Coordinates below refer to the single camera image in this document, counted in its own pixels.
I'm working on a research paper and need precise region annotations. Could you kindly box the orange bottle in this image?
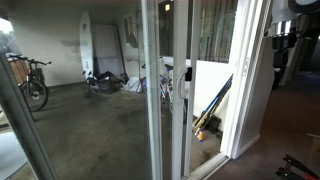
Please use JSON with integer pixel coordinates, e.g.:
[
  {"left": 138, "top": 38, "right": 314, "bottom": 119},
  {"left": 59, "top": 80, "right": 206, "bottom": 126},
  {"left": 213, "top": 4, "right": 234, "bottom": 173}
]
[{"left": 196, "top": 129, "right": 205, "bottom": 143}]

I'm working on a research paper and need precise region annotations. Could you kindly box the white framed sliding glass door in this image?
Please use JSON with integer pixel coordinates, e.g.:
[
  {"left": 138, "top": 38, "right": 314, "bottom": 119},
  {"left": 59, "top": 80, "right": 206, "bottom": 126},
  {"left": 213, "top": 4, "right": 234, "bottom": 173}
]
[{"left": 146, "top": 0, "right": 190, "bottom": 180}]

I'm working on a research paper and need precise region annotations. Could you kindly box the dark wall hanging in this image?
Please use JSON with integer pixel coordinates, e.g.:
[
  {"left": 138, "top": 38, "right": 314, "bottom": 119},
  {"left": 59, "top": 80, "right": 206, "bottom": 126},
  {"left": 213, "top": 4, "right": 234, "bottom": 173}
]
[{"left": 123, "top": 11, "right": 140, "bottom": 49}]

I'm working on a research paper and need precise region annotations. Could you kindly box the black bag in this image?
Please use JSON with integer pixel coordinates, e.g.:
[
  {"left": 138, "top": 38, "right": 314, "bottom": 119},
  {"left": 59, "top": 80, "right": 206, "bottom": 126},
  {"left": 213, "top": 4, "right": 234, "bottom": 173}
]
[{"left": 98, "top": 70, "right": 129, "bottom": 95}]

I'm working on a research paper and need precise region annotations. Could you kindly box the white baseboard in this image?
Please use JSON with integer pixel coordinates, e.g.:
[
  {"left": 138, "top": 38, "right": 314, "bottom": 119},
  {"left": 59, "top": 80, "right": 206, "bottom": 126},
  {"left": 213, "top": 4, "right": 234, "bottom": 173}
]
[{"left": 237, "top": 133, "right": 262, "bottom": 158}]

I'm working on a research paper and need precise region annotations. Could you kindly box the fixed glass panel white frame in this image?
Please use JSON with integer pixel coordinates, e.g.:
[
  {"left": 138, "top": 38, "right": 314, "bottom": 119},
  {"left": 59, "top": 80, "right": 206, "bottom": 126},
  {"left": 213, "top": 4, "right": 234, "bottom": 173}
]
[{"left": 0, "top": 0, "right": 164, "bottom": 180}]

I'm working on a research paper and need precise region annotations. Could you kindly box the wooden bicycle crate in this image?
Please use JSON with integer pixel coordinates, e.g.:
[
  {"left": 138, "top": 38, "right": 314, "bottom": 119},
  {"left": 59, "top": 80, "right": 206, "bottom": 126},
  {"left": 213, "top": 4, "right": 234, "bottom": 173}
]
[{"left": 8, "top": 58, "right": 29, "bottom": 86}]

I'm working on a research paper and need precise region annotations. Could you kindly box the grey leaning board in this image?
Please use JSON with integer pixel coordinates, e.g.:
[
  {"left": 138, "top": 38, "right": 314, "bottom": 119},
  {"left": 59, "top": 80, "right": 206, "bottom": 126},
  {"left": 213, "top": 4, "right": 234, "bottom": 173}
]
[{"left": 91, "top": 23, "right": 126, "bottom": 78}]

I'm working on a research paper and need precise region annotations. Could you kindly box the thin white post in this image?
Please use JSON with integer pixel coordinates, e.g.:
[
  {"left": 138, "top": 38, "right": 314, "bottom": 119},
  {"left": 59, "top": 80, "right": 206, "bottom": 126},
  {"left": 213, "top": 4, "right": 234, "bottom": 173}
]
[{"left": 182, "top": 0, "right": 203, "bottom": 177}]

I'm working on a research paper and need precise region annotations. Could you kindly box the white door track sill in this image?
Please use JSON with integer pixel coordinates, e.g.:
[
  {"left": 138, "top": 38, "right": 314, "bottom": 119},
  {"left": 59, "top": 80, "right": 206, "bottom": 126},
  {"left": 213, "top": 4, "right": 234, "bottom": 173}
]
[{"left": 181, "top": 152, "right": 231, "bottom": 180}]

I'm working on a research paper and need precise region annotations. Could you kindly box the blue long pole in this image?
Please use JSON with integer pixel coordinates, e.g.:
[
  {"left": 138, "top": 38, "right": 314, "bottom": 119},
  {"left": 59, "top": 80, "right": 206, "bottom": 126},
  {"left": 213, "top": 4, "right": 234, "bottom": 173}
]
[{"left": 196, "top": 74, "right": 234, "bottom": 129}]

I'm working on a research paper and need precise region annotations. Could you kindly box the blue and white bicycle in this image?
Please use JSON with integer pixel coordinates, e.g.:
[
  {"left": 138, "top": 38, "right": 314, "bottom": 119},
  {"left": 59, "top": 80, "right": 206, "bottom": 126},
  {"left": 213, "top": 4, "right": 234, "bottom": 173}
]
[{"left": 141, "top": 63, "right": 188, "bottom": 124}]

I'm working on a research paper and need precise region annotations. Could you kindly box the white surfboard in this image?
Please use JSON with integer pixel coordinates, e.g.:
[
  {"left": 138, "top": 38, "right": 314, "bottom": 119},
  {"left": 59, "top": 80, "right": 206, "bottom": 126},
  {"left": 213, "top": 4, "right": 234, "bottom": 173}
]
[{"left": 79, "top": 10, "right": 95, "bottom": 80}]

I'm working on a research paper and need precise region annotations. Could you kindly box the red and black tool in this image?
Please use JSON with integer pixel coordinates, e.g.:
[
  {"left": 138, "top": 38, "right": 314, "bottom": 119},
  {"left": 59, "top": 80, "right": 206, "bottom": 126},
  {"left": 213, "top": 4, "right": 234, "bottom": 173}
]
[{"left": 274, "top": 153, "right": 320, "bottom": 180}]

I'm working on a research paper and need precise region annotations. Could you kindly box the black dustpan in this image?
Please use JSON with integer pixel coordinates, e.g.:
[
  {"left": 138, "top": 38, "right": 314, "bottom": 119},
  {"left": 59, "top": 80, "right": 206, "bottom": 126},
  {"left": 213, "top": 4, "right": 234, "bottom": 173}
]
[{"left": 206, "top": 114, "right": 223, "bottom": 134}]

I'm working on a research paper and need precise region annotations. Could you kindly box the grey diagonal frame bar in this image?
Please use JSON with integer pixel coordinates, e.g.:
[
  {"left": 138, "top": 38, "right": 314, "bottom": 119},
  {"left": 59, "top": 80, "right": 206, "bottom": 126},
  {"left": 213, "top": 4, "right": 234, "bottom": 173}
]
[{"left": 0, "top": 49, "right": 59, "bottom": 180}]

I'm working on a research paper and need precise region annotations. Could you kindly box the black bicycle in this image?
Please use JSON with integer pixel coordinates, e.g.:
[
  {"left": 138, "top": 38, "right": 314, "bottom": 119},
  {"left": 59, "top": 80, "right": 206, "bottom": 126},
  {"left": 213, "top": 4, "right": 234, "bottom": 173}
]
[{"left": 5, "top": 53, "right": 53, "bottom": 113}]

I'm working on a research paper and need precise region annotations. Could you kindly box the white curved door handle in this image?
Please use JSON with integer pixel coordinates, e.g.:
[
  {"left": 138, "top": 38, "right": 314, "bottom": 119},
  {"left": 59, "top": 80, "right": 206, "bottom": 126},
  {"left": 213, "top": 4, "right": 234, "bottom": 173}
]
[{"left": 176, "top": 67, "right": 188, "bottom": 100}]

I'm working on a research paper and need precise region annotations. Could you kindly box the white door jamb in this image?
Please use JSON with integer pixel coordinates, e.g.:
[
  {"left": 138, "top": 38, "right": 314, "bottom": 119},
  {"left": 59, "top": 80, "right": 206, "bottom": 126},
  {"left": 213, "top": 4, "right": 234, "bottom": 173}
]
[{"left": 219, "top": 0, "right": 275, "bottom": 160}]

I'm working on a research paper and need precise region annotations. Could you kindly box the tan wooden pole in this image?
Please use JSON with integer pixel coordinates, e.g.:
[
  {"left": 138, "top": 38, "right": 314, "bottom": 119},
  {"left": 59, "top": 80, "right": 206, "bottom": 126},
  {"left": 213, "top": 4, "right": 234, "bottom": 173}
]
[{"left": 192, "top": 89, "right": 231, "bottom": 136}]

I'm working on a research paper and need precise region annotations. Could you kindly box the white bag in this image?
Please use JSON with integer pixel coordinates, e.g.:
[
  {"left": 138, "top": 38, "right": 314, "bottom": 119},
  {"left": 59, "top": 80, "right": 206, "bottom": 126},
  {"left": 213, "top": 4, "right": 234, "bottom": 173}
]
[{"left": 123, "top": 76, "right": 143, "bottom": 93}]

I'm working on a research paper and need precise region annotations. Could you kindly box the window with vertical blinds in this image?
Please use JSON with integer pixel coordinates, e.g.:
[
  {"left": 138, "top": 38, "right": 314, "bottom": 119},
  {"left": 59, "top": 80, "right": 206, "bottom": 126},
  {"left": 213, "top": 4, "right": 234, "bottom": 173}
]
[{"left": 158, "top": 0, "right": 239, "bottom": 64}]

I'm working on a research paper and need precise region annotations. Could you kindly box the small dark wheeled frame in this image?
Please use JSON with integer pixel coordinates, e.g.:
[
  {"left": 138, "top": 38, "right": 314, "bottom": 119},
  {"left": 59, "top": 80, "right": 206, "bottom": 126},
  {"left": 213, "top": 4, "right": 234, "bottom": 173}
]
[{"left": 82, "top": 69, "right": 103, "bottom": 94}]

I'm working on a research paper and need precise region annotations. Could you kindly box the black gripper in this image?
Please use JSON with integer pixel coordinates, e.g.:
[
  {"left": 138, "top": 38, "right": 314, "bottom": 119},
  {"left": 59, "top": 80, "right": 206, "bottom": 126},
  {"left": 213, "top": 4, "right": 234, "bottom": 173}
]
[{"left": 270, "top": 32, "right": 298, "bottom": 89}]

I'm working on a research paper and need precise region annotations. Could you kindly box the cardboard box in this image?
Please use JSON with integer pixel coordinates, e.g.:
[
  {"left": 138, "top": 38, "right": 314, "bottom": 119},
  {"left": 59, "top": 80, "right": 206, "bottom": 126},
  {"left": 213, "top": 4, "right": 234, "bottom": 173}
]
[{"left": 306, "top": 133, "right": 320, "bottom": 168}]

